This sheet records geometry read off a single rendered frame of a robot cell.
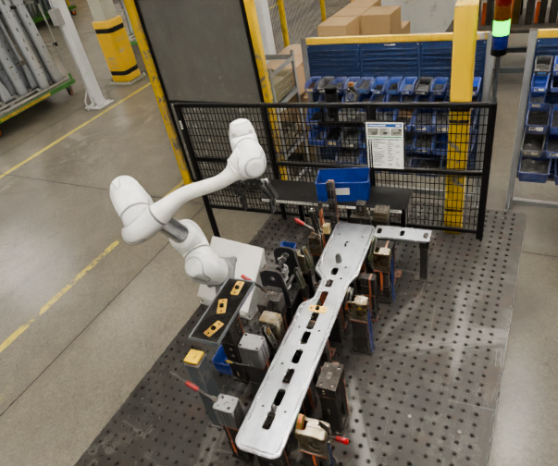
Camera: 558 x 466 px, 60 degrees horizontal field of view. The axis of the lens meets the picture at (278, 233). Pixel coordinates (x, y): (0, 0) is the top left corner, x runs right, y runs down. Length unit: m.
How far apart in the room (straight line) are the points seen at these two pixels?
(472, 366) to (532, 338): 1.15
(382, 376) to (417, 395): 0.17
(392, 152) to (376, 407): 1.38
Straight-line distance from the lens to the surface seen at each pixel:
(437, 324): 2.55
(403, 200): 2.81
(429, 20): 8.67
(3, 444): 3.81
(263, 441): 1.88
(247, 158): 1.73
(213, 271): 2.53
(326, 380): 1.95
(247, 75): 4.23
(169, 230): 2.42
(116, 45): 9.48
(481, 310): 2.65
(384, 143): 2.79
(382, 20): 6.52
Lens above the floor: 2.61
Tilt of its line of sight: 36 degrees down
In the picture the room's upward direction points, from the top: 12 degrees counter-clockwise
